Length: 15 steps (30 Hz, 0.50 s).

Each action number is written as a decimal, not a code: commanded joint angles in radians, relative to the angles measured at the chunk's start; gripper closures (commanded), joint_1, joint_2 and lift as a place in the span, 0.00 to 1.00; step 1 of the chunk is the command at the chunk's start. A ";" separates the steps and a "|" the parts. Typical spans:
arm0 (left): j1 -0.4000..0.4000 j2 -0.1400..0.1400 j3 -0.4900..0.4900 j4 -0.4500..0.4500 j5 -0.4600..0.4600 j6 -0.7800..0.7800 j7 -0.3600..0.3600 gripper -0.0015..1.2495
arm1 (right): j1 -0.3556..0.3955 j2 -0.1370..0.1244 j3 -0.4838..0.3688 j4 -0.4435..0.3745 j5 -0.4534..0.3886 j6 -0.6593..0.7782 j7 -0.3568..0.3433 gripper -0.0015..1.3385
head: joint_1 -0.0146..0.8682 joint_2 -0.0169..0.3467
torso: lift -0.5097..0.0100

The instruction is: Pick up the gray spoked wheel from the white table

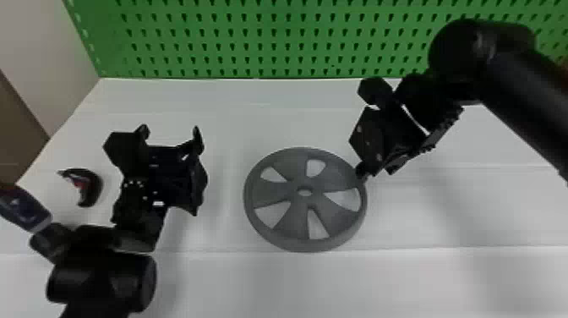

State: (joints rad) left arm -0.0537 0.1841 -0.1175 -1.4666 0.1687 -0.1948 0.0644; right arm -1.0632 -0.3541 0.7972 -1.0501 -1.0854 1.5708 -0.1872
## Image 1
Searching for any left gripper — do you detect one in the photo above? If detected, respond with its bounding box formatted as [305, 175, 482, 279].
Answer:
[134, 123, 210, 217]

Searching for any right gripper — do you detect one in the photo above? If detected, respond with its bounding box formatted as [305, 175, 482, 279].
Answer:
[348, 105, 430, 180]

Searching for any grey wheel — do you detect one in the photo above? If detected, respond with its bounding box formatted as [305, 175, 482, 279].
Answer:
[243, 146, 369, 253]

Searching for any black curved piece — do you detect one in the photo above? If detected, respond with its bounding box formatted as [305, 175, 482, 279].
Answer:
[57, 167, 104, 208]

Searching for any dark blue grey device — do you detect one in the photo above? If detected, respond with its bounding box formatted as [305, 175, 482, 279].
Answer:
[0, 184, 53, 233]

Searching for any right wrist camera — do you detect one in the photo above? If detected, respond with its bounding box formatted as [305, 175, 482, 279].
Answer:
[357, 77, 399, 110]

